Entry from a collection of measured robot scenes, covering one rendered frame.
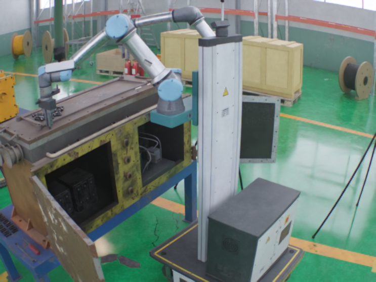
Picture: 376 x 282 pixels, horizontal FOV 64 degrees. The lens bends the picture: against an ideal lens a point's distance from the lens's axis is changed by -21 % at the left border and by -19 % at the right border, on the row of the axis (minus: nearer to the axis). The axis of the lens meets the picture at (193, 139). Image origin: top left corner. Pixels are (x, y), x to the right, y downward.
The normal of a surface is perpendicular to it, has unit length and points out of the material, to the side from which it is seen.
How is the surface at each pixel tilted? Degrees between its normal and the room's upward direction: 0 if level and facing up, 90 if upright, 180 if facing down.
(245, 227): 0
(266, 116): 90
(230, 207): 0
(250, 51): 90
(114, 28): 84
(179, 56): 90
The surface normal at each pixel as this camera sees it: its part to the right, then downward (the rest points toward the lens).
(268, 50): -0.53, 0.34
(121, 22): -0.04, 0.33
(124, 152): 0.84, 0.22
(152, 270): 0.00, -0.91
